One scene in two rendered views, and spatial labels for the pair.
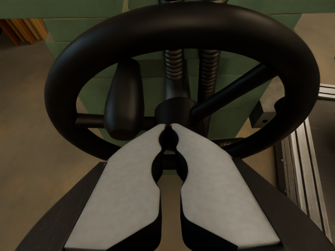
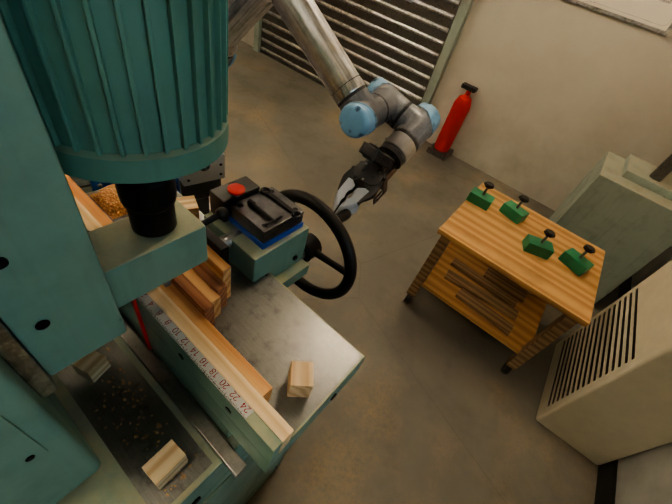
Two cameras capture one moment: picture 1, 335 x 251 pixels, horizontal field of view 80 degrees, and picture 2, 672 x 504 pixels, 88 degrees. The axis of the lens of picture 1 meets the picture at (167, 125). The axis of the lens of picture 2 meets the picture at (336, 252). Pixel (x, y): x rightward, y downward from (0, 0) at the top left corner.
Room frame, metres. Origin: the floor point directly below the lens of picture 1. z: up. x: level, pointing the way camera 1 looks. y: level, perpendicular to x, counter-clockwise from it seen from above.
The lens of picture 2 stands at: (0.60, 0.33, 1.40)
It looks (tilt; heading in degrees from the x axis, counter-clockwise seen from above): 45 degrees down; 209
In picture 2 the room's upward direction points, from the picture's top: 18 degrees clockwise
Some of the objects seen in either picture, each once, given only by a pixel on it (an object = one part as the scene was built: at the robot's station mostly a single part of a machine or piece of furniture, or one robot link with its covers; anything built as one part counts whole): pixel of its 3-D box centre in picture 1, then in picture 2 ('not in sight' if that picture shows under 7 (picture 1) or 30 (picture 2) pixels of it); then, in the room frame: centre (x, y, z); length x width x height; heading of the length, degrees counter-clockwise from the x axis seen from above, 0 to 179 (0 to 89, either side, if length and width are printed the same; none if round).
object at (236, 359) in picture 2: not in sight; (137, 262); (0.47, -0.10, 0.92); 0.62 x 0.02 x 0.04; 91
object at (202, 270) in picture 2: not in sight; (186, 263); (0.41, -0.04, 0.93); 0.19 x 0.02 x 0.05; 91
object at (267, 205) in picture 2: not in sight; (258, 207); (0.27, -0.04, 0.99); 0.13 x 0.11 x 0.06; 91
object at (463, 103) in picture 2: not in sight; (454, 122); (-2.35, -0.59, 0.30); 0.19 x 0.18 x 0.60; 4
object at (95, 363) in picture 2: not in sight; (91, 365); (0.59, -0.03, 0.82); 0.03 x 0.03 x 0.03; 19
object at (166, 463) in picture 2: not in sight; (166, 464); (0.58, 0.17, 0.82); 0.04 x 0.03 x 0.04; 5
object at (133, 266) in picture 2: not in sight; (144, 254); (0.48, -0.01, 1.03); 0.14 x 0.07 x 0.09; 1
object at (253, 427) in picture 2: not in sight; (137, 298); (0.50, -0.02, 0.93); 0.60 x 0.02 x 0.06; 91
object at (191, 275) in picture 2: not in sight; (179, 272); (0.43, -0.03, 0.92); 0.19 x 0.02 x 0.05; 91
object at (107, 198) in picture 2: not in sight; (132, 190); (0.38, -0.27, 0.91); 0.12 x 0.09 x 0.03; 1
